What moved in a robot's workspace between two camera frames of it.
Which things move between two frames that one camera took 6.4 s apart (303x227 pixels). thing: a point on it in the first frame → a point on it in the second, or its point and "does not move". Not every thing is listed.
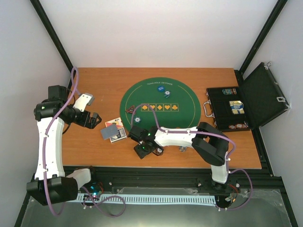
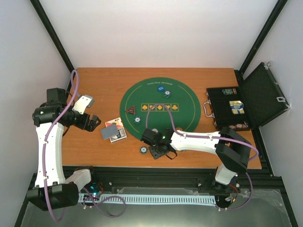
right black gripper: x=140 y=152 → x=155 y=154
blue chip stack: x=167 y=94 does not move
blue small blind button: x=161 y=88 does not move
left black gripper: x=92 y=124 does not move
